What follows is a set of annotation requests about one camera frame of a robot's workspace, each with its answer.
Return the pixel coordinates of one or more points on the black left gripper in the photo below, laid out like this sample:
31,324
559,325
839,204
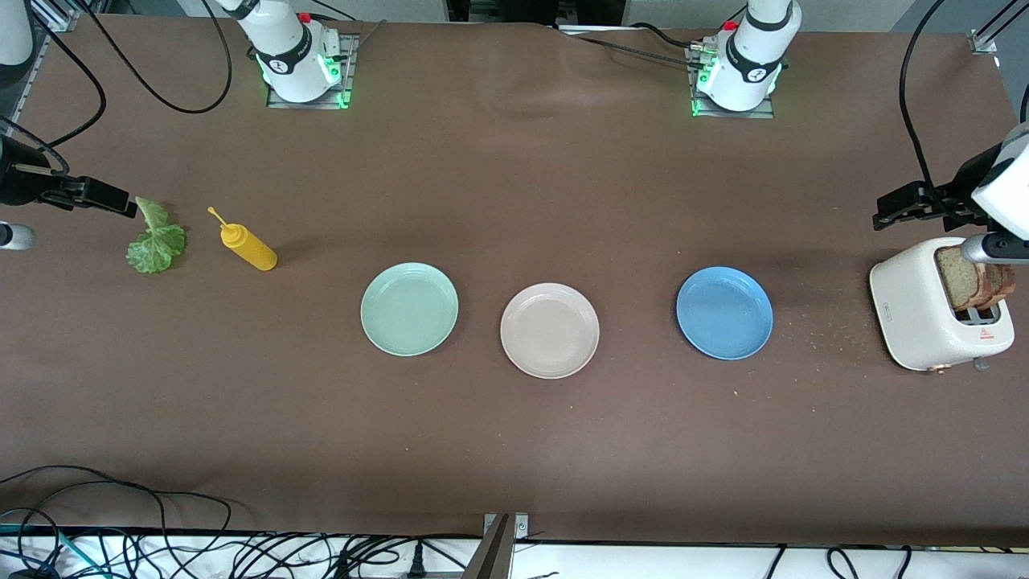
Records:
961,190

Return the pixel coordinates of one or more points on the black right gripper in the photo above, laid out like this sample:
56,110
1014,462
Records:
18,182

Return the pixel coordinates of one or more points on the brown bread slice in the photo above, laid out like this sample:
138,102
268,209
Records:
957,281
997,281

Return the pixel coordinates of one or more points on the green lettuce leaf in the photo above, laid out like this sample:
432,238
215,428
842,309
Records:
157,245

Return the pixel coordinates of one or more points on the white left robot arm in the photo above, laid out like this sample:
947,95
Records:
752,64

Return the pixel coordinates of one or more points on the blue plate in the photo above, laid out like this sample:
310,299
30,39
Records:
724,313

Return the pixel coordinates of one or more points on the mint green plate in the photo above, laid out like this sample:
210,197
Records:
409,310

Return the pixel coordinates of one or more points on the beige plate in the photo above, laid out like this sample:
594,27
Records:
550,330

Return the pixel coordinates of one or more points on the white toaster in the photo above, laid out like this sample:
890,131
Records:
912,314

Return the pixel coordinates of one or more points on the yellow mustard squeeze bottle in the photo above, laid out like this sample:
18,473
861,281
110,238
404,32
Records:
251,249

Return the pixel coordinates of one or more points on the black equipment behind table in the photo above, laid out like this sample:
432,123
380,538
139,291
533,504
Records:
563,10

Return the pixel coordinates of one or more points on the brown table cover sheet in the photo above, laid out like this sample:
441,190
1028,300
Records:
514,442

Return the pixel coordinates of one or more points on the black power plug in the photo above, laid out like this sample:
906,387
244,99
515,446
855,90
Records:
416,563

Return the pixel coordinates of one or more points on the silver corner bracket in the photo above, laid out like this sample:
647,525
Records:
985,42

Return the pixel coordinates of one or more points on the aluminium frame profile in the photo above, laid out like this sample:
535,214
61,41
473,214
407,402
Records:
56,16

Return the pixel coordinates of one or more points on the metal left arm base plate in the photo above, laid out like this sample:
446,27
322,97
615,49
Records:
764,112

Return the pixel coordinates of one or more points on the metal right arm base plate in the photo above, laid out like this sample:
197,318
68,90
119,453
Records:
277,100

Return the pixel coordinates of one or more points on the silver angle bracket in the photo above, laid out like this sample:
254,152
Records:
521,527

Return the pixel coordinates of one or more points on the grey metal post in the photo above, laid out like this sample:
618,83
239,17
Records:
492,555

